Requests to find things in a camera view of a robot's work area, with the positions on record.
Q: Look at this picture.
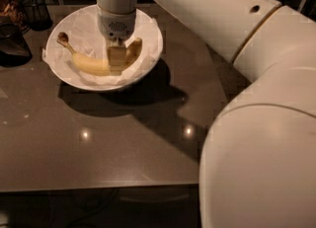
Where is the white paper liner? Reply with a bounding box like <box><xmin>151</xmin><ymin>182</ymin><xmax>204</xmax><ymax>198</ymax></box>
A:
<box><xmin>41</xmin><ymin>9</ymin><xmax>162</xmax><ymax>88</ymax></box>

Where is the white bowl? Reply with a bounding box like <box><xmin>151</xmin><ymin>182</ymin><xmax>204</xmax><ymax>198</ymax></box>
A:
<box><xmin>43</xmin><ymin>4</ymin><xmax>164</xmax><ymax>93</ymax></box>

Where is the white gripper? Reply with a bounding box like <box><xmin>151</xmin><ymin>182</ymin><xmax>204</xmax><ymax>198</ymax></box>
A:
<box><xmin>97</xmin><ymin>7</ymin><xmax>136</xmax><ymax>75</ymax></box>

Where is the black mesh pen cup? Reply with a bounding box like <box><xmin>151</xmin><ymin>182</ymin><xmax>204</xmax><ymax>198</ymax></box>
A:
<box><xmin>21</xmin><ymin>0</ymin><xmax>52</xmax><ymax>31</ymax></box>

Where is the yellow banana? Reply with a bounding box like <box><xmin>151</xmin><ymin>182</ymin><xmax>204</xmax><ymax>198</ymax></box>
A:
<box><xmin>57</xmin><ymin>32</ymin><xmax>142</xmax><ymax>76</ymax></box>

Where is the black rounded object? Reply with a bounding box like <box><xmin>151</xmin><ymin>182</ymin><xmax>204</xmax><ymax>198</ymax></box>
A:
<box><xmin>0</xmin><ymin>24</ymin><xmax>33</xmax><ymax>67</ymax></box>

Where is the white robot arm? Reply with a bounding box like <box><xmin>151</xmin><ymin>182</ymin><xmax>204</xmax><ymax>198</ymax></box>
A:
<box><xmin>97</xmin><ymin>0</ymin><xmax>316</xmax><ymax>228</ymax></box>

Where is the dark glass jar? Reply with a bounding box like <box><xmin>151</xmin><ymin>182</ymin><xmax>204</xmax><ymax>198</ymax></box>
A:
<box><xmin>0</xmin><ymin>0</ymin><xmax>28</xmax><ymax>31</ymax></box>

